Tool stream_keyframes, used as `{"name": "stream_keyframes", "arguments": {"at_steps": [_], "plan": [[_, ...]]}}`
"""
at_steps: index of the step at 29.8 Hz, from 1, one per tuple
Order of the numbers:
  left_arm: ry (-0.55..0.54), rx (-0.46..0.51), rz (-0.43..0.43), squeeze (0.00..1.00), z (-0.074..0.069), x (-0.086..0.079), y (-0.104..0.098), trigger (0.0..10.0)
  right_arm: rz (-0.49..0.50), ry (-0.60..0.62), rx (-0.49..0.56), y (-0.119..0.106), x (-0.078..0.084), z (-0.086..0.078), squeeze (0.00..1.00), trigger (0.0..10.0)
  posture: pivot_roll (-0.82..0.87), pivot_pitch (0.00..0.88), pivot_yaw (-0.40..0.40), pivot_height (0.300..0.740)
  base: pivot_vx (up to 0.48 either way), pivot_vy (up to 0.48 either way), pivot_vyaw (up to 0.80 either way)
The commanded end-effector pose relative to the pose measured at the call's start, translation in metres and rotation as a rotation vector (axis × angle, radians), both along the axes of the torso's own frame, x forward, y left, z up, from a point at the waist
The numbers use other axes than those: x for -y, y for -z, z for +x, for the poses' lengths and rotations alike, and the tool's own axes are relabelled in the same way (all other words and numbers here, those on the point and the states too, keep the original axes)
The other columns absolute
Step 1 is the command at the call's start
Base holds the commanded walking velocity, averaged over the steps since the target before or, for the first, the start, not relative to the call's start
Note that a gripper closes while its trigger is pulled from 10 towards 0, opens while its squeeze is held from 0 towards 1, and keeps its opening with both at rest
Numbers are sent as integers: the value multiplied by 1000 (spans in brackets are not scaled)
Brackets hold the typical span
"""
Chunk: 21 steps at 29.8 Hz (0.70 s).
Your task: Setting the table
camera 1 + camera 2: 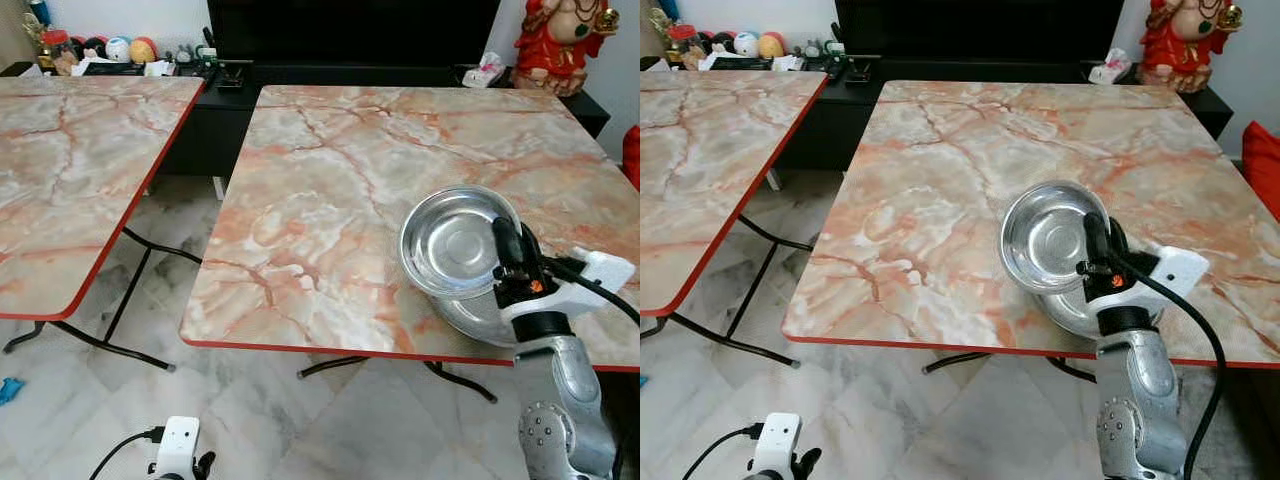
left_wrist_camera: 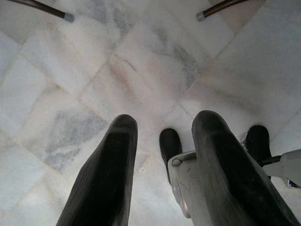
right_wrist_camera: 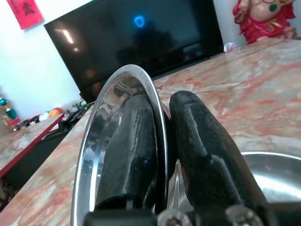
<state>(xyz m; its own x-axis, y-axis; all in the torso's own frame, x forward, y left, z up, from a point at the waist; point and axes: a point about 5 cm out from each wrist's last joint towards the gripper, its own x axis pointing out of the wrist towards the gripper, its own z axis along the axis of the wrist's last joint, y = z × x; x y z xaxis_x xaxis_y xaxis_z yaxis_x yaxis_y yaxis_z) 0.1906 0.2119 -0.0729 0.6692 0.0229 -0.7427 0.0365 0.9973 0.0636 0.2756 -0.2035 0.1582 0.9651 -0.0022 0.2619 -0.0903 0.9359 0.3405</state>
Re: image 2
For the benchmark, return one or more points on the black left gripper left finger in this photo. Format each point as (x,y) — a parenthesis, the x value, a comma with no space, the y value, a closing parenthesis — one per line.
(103,174)

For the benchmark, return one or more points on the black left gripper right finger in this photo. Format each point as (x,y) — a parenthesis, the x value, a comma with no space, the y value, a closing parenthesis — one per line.
(232,174)

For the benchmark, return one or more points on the black right robot foot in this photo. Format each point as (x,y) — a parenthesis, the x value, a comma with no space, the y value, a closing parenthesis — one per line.
(258,143)

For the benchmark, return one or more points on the black robot foot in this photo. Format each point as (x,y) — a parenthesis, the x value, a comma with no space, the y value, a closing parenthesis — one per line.
(169,144)
(258,143)

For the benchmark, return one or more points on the silver left robot leg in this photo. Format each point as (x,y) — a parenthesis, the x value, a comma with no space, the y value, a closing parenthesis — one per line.
(185,181)

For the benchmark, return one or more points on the silver robot leg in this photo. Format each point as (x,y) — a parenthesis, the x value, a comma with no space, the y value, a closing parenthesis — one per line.
(185,181)
(283,166)

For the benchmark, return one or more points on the silver right robot leg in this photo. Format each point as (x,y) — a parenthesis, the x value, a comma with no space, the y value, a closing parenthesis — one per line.
(283,166)

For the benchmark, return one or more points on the black left robot foot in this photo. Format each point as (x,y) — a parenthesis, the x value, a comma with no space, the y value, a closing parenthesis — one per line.
(169,144)

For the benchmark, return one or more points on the brown chair leg grey cap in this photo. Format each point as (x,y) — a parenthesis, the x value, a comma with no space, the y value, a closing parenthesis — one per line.
(47,8)
(217,8)

